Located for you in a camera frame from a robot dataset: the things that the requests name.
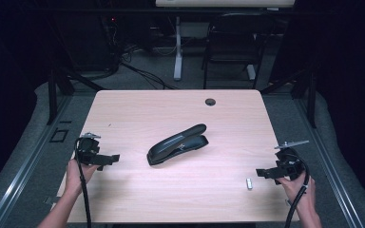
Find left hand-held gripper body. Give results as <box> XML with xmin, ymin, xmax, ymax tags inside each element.
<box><xmin>75</xmin><ymin>132</ymin><xmax>104</xmax><ymax>166</ymax></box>

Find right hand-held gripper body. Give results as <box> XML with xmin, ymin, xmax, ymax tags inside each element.
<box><xmin>273</xmin><ymin>140</ymin><xmax>310</xmax><ymax>181</ymax></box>

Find black stapler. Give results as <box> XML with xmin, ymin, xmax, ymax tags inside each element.
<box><xmin>146</xmin><ymin>123</ymin><xmax>210</xmax><ymax>166</ymax></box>

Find person's left hand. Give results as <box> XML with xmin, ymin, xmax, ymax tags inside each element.
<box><xmin>64</xmin><ymin>158</ymin><xmax>101</xmax><ymax>199</ymax></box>

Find person's right hand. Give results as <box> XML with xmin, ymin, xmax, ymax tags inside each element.
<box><xmin>277</xmin><ymin>176</ymin><xmax>317</xmax><ymax>217</ymax></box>

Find black metal stand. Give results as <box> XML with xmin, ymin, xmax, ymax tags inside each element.
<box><xmin>306</xmin><ymin>69</ymin><xmax>318</xmax><ymax>129</ymax></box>
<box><xmin>46</xmin><ymin>66</ymin><xmax>59</xmax><ymax>125</ymax></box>

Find dark equipment box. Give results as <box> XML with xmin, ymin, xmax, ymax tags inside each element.
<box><xmin>52</xmin><ymin>11</ymin><xmax>120</xmax><ymax>73</ymax></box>

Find white desk leg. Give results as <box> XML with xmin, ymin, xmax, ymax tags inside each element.
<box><xmin>173</xmin><ymin>16</ymin><xmax>184</xmax><ymax>82</ymax></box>

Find black chair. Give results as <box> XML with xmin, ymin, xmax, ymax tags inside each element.
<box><xmin>201</xmin><ymin>12</ymin><xmax>276</xmax><ymax>90</ymax></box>

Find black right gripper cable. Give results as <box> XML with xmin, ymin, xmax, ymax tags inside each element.
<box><xmin>284</xmin><ymin>153</ymin><xmax>311</xmax><ymax>228</ymax></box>

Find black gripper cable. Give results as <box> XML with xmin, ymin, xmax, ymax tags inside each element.
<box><xmin>284</xmin><ymin>153</ymin><xmax>311</xmax><ymax>228</ymax></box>
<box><xmin>74</xmin><ymin>138</ymin><xmax>92</xmax><ymax>228</ymax></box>

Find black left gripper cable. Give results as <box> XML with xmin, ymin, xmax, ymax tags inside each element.
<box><xmin>74</xmin><ymin>138</ymin><xmax>92</xmax><ymax>228</ymax></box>

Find black square floor frame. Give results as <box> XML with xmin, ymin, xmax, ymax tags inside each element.
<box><xmin>49</xmin><ymin>127</ymin><xmax>69</xmax><ymax>143</ymax></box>

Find aluminium floor rail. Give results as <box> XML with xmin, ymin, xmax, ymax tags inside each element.
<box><xmin>292</xmin><ymin>97</ymin><xmax>365</xmax><ymax>228</ymax></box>
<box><xmin>0</xmin><ymin>94</ymin><xmax>74</xmax><ymax>228</ymax></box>

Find black floor cables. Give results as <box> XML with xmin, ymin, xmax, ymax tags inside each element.
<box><xmin>119</xmin><ymin>60</ymin><xmax>180</xmax><ymax>90</ymax></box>

